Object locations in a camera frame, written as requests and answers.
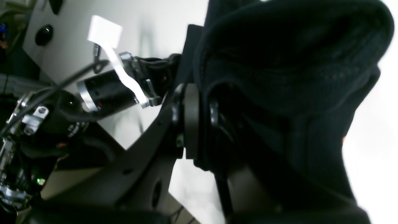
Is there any black T-shirt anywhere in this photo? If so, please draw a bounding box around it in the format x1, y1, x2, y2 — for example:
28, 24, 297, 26
193, 0, 394, 211

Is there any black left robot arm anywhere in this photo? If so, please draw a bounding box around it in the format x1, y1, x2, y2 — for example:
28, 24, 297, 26
1, 60, 178, 223

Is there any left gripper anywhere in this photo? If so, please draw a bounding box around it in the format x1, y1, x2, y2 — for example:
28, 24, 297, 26
77, 53, 181, 113

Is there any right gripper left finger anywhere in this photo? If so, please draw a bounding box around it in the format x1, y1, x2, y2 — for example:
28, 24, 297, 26
23, 83, 199, 224

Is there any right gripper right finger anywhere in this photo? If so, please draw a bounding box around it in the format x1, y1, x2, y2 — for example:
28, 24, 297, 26
210, 97, 371, 224

